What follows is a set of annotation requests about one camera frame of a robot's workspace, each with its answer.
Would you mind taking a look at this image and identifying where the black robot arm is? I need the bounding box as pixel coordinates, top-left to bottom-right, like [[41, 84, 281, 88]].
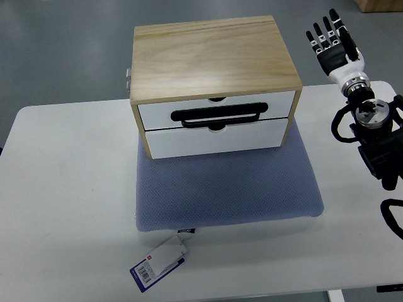
[[331, 82, 402, 191]]

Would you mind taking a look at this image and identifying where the metal table bracket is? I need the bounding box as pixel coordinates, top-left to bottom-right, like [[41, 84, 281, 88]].
[[125, 68, 131, 92]]

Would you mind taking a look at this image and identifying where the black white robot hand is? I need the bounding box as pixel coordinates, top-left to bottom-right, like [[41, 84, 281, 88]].
[[306, 8, 370, 97]]

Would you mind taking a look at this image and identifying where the black drawer handle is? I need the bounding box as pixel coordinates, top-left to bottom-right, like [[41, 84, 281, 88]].
[[170, 102, 269, 130]]

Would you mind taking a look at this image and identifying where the white table leg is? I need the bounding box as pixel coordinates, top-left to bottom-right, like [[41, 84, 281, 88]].
[[327, 289, 345, 302]]

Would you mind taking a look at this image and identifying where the black bar under table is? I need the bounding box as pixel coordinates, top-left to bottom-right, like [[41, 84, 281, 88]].
[[376, 284, 403, 293]]

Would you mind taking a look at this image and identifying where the blue mesh cushion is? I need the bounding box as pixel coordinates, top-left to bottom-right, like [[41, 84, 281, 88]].
[[136, 124, 324, 232]]

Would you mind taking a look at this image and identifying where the white drawer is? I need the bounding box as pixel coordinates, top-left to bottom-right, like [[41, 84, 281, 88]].
[[145, 119, 288, 159], [139, 91, 295, 130]]

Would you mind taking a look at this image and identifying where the wooden drawer cabinet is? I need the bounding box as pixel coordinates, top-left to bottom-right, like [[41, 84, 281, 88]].
[[130, 16, 302, 158]]

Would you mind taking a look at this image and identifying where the white blue product tag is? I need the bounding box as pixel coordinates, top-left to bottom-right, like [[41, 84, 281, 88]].
[[130, 235, 188, 293]]

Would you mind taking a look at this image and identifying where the cardboard box corner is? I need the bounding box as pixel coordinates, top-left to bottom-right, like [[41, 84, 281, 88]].
[[355, 0, 403, 13]]

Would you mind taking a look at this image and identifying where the black cable loop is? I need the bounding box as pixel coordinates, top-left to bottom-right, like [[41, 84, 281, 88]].
[[380, 198, 403, 240]]

